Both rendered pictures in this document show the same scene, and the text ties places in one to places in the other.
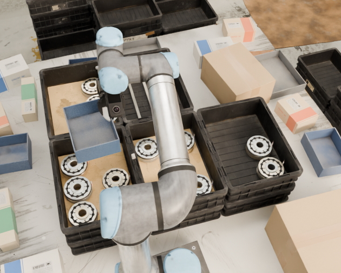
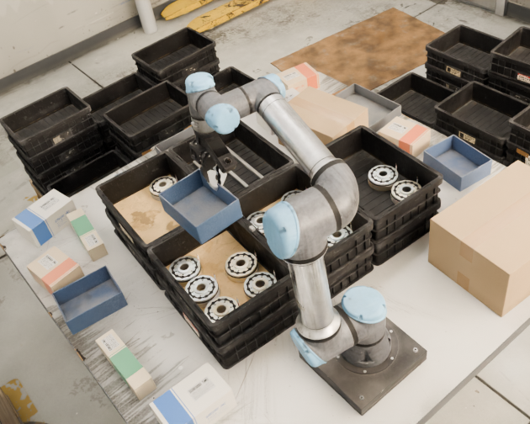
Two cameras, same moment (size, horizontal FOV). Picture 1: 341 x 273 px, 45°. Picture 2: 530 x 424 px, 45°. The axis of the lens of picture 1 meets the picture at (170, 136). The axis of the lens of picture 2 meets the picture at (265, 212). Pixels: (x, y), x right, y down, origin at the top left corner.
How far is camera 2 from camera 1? 63 cm
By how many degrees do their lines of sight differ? 12
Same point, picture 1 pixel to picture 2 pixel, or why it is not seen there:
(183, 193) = (347, 182)
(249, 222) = (408, 262)
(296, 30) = (354, 76)
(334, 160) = (468, 168)
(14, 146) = (93, 290)
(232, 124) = not seen: hidden behind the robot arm
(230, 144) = not seen: hidden behind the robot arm
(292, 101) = (394, 126)
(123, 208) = (297, 213)
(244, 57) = (320, 98)
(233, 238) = (398, 283)
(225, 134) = not seen: hidden behind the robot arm
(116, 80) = (228, 114)
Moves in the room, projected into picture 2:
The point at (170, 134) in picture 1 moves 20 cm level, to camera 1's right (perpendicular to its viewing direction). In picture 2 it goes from (307, 140) to (385, 116)
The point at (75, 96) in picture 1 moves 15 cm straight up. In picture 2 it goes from (146, 204) to (135, 173)
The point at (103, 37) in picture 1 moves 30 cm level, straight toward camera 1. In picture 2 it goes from (195, 82) to (251, 137)
